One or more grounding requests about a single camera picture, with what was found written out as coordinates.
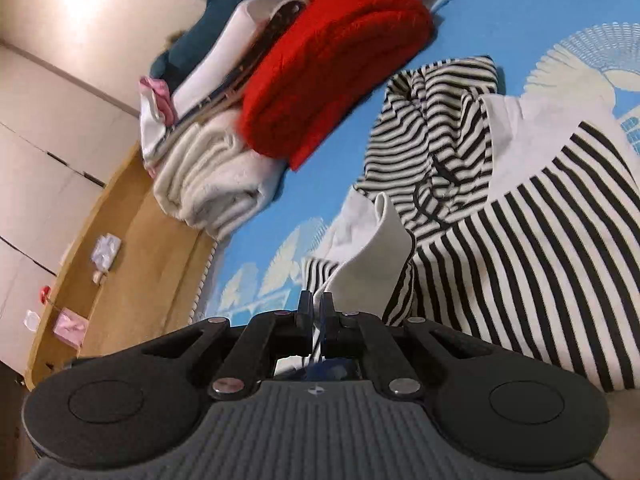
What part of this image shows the white fluffy towel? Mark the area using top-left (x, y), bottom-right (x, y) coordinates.
top-left (152, 109), bottom-right (287, 241)

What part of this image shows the black white striped shirt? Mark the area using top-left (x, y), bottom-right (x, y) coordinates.
top-left (300, 56), bottom-right (640, 394)

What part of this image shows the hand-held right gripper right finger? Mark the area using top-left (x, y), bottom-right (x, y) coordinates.
top-left (319, 292), bottom-right (493, 399)

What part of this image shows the white plastic packet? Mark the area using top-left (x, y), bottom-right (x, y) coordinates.
top-left (91, 233), bottom-right (123, 271)

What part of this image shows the white wardrobe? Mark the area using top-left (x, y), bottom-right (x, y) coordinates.
top-left (0, 40), bottom-right (144, 377)

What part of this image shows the dark patterned folded garment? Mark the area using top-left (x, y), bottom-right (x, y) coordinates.
top-left (200, 1), bottom-right (308, 111)

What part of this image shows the teal cloth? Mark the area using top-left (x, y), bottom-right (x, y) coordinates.
top-left (149, 0), bottom-right (353, 97)

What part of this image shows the white folded garment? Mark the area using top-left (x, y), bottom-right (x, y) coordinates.
top-left (140, 0), bottom-right (326, 167)

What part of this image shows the pink packet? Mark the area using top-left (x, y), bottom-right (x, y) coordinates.
top-left (52, 307), bottom-right (90, 346)

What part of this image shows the blue printed bedsheet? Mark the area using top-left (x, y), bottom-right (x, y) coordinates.
top-left (190, 0), bottom-right (640, 322)

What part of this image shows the red knitted sweater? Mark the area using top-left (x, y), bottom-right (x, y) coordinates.
top-left (239, 0), bottom-right (435, 171)

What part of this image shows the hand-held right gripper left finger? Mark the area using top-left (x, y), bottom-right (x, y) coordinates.
top-left (131, 290), bottom-right (317, 402)

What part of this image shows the pink cloth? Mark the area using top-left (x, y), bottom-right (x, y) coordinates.
top-left (138, 75), bottom-right (179, 127)

